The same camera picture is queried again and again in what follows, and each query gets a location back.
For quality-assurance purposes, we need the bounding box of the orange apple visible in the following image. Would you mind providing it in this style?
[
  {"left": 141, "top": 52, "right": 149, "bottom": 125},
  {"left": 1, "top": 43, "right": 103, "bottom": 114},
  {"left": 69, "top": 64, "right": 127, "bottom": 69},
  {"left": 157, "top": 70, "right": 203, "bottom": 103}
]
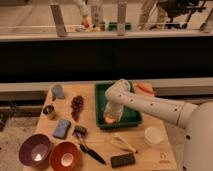
[{"left": 104, "top": 118, "right": 115, "bottom": 124}]

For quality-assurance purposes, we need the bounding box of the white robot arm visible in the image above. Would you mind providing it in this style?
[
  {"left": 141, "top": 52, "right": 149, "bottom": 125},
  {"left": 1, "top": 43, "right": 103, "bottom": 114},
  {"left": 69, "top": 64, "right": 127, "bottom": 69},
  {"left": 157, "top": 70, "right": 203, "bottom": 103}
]
[{"left": 105, "top": 79, "right": 213, "bottom": 171}]

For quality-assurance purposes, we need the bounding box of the red bowl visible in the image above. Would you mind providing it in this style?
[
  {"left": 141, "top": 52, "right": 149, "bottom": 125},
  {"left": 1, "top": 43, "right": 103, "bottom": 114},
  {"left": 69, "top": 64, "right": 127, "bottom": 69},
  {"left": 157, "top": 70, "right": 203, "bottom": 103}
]
[{"left": 49, "top": 142, "right": 80, "bottom": 171}]

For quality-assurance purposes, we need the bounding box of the purple bowl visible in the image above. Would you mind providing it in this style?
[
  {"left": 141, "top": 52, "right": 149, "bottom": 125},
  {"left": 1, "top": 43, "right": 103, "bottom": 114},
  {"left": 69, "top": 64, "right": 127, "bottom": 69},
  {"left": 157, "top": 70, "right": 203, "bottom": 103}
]
[{"left": 19, "top": 134, "right": 52, "bottom": 167}]

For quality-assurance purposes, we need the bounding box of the green plastic tray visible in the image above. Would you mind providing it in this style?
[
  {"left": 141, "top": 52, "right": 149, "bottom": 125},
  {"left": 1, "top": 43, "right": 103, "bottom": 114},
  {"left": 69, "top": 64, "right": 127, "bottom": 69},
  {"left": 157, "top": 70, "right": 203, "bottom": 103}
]
[{"left": 95, "top": 83, "right": 143, "bottom": 130}]

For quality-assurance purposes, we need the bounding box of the dark red grapes bunch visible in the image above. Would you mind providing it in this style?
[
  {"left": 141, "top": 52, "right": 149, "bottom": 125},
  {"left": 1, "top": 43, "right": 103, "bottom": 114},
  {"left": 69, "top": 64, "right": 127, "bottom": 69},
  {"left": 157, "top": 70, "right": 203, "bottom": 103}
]
[{"left": 71, "top": 96, "right": 84, "bottom": 121}]

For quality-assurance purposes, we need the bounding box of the black rectangular block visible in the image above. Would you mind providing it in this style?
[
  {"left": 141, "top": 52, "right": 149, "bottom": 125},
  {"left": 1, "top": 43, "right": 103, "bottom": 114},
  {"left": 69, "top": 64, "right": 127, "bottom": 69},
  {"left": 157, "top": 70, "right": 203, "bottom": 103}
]
[{"left": 110, "top": 153, "right": 135, "bottom": 168}]

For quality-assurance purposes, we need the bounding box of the white round lid container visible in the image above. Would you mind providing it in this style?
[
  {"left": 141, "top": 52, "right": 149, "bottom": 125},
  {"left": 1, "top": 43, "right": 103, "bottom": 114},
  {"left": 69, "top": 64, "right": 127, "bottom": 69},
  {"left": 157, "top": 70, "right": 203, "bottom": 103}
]
[{"left": 144, "top": 127, "right": 163, "bottom": 145}]

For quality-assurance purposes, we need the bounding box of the blue sponge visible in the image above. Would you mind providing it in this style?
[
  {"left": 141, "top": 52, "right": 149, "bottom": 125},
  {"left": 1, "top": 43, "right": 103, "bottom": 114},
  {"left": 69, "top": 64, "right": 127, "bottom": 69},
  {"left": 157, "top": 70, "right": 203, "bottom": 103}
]
[{"left": 53, "top": 119, "right": 71, "bottom": 139}]

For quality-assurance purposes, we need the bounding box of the orange carrot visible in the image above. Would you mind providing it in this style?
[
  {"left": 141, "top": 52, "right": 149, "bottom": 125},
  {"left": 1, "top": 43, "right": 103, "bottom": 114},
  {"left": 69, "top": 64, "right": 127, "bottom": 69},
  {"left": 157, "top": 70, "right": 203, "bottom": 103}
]
[{"left": 137, "top": 83, "right": 155, "bottom": 95}]

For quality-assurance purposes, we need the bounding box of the blue-grey cup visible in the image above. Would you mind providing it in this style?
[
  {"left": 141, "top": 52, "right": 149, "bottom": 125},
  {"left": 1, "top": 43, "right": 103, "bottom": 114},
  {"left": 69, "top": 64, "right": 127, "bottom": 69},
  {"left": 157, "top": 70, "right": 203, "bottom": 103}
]
[{"left": 51, "top": 84, "right": 65, "bottom": 99}]

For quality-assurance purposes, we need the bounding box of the small metal cup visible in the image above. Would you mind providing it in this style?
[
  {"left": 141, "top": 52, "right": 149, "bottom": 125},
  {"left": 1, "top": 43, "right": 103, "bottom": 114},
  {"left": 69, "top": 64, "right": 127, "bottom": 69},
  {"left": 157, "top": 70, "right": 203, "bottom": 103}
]
[{"left": 43, "top": 105, "right": 56, "bottom": 120}]

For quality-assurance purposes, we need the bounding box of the green box in background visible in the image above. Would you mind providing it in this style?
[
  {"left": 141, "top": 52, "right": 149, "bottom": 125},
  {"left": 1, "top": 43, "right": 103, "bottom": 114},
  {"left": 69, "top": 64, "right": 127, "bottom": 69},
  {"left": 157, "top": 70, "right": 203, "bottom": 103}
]
[{"left": 108, "top": 22, "right": 132, "bottom": 31}]

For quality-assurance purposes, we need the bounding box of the black office chair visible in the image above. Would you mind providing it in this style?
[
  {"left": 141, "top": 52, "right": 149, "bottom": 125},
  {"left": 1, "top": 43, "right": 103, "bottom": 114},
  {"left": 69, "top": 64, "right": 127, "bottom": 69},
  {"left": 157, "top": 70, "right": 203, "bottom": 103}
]
[{"left": 158, "top": 0, "right": 207, "bottom": 29}]

